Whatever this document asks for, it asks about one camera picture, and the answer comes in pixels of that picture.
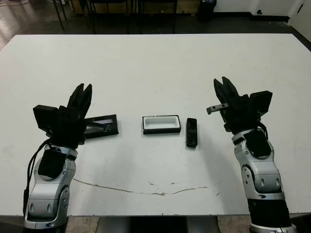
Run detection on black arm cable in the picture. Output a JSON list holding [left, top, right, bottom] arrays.
[[256, 120, 270, 140], [22, 139, 53, 216]]

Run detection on white door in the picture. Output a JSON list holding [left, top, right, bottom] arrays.
[[288, 0, 308, 26]]

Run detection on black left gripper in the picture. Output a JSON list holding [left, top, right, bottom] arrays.
[[48, 83, 93, 149]]

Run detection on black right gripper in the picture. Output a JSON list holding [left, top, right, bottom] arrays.
[[206, 76, 265, 134]]

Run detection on grey black robot body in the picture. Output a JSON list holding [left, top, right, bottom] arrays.
[[98, 215, 218, 233]]

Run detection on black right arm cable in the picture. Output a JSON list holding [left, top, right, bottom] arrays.
[[256, 120, 270, 140]]

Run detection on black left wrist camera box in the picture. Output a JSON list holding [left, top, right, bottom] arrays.
[[33, 104, 60, 133]]

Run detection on glossy black box lid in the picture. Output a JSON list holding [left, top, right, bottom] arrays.
[[82, 113, 120, 140]]

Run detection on black box base white insert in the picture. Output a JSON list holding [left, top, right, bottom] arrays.
[[141, 114, 182, 135]]

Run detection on black handheld camera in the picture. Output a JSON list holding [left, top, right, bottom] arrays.
[[186, 117, 199, 149]]

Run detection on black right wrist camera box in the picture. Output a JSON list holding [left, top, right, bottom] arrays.
[[249, 91, 272, 115]]

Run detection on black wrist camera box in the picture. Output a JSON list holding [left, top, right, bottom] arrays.
[[249, 91, 272, 115], [33, 104, 60, 133]]

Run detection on grey chair black legs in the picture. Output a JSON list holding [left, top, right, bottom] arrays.
[[52, 0, 68, 32]]

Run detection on black solid-back office chair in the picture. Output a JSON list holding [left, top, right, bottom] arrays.
[[131, 0, 177, 34]]

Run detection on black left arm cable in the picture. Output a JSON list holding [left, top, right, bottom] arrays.
[[22, 139, 53, 216]]

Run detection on black mesh office chair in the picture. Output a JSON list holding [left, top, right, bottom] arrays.
[[86, 0, 131, 34]]

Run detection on black waste bin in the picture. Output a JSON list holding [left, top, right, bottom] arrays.
[[197, 0, 217, 23]]

